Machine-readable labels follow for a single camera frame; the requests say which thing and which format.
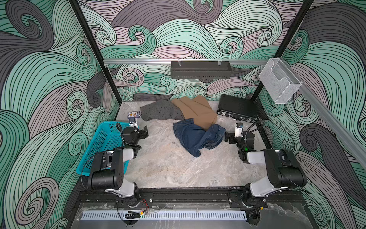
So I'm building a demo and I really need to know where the blue denim skirt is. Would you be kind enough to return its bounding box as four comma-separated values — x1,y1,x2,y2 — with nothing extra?
173,118,226,157

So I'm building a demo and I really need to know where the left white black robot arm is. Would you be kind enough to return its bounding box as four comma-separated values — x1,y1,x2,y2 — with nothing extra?
76,122,149,201

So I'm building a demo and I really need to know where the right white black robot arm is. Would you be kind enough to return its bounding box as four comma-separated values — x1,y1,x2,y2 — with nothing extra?
224,121,307,202

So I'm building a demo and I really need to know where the small playing card box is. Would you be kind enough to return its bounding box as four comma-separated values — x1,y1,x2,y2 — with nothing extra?
127,111,141,119

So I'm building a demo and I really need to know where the grey dotted skirt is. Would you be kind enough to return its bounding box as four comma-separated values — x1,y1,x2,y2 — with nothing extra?
141,100,185,121

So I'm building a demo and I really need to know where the black hard case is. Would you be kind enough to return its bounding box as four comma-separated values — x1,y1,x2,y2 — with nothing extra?
217,94,258,123

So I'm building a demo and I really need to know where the teal plastic basket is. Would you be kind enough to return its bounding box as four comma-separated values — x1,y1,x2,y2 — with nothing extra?
76,121,130,177

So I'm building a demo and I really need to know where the tan brown skirt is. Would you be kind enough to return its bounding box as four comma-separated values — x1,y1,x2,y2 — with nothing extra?
171,95,217,130

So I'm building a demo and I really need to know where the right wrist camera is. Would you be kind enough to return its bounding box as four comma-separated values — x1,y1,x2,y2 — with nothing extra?
234,122,244,137

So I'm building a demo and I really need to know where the black left corner post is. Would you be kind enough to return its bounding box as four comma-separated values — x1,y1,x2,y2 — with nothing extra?
69,0,123,106

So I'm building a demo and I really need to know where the black corner post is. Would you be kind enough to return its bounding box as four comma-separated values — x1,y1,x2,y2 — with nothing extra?
251,0,315,101
69,0,123,106

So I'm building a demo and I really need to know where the black right corner post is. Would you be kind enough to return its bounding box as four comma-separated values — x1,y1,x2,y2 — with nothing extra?
251,0,315,101

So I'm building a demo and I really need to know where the clear plastic wall bin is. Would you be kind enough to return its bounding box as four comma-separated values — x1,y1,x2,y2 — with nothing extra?
259,58,302,105

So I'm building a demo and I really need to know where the black perforated wall shelf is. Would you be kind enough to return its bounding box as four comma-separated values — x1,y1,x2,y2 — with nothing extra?
170,62,233,81

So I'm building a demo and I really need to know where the white slotted cable duct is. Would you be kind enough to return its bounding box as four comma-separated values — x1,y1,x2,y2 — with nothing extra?
81,210,247,221

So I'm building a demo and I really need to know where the aluminium back rail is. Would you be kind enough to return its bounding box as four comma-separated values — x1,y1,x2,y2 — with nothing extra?
103,58,268,65

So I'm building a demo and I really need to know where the aluminium rail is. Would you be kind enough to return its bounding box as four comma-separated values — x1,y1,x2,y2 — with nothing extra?
285,62,366,167
103,58,268,65

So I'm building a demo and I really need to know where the aluminium right rail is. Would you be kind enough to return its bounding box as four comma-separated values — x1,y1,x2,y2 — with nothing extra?
285,62,366,167

